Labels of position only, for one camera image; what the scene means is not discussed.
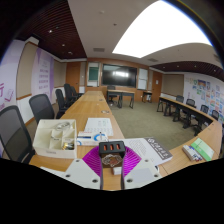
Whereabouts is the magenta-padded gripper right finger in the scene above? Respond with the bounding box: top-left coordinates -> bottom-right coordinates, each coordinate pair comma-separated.
121,146 -> 163,190

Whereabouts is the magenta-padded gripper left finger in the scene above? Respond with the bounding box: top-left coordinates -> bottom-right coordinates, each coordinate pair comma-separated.
64,145 -> 104,191

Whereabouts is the black charger block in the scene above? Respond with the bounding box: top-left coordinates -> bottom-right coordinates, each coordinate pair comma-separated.
98,140 -> 127,176

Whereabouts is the white book with dark spine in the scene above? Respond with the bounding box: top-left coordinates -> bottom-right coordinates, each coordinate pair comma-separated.
120,136 -> 174,167

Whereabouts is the flat white and blue box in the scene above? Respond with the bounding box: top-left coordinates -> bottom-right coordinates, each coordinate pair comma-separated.
76,130 -> 110,147

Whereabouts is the white open compartment box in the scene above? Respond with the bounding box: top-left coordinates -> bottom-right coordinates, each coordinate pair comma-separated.
32,118 -> 78,160

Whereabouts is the white printed paper sheet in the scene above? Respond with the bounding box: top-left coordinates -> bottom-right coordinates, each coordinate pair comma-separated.
83,117 -> 115,137

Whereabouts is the white marker pack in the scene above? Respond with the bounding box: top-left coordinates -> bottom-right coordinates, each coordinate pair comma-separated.
181,144 -> 203,163

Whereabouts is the green booklet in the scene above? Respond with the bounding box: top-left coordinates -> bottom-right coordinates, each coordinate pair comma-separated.
190,137 -> 215,162

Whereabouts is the black mesh office chair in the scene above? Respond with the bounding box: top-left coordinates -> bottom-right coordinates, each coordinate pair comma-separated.
28,93 -> 58,126
0,105 -> 36,164

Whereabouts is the long wooden side table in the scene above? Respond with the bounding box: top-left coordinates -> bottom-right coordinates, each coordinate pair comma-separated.
156,96 -> 214,134

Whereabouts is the group of black office chairs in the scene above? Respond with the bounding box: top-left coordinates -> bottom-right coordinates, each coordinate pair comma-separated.
54,83 -> 84,119

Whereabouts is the small wooden side desk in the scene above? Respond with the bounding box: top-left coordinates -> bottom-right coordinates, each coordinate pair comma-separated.
141,90 -> 153,103

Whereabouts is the wooden desk with dark legs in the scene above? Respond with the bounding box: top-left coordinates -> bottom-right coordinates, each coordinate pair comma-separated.
106,89 -> 136,109

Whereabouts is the row of black side chairs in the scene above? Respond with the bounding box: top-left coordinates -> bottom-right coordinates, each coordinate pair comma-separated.
174,94 -> 221,129

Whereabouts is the whiteboard with green panel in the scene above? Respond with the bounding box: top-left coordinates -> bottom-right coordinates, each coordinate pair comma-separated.
86,62 -> 100,88

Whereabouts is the large bright ceiling light panel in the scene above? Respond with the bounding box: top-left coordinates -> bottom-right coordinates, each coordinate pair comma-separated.
112,0 -> 213,59

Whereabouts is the plain white wall board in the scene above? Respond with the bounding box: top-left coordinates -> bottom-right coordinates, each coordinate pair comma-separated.
137,68 -> 149,91

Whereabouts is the large black wall screen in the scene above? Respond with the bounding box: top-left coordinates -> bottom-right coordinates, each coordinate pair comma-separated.
101,63 -> 138,89

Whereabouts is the colourful wall poster display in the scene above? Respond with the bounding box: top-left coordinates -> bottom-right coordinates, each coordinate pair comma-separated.
184,77 -> 224,124

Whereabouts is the narrow purple wall banner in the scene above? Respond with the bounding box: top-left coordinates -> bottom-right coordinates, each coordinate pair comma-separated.
30,48 -> 55,101

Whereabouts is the wide purple white wall banner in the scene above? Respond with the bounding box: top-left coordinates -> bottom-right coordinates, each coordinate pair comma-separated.
0,39 -> 26,113

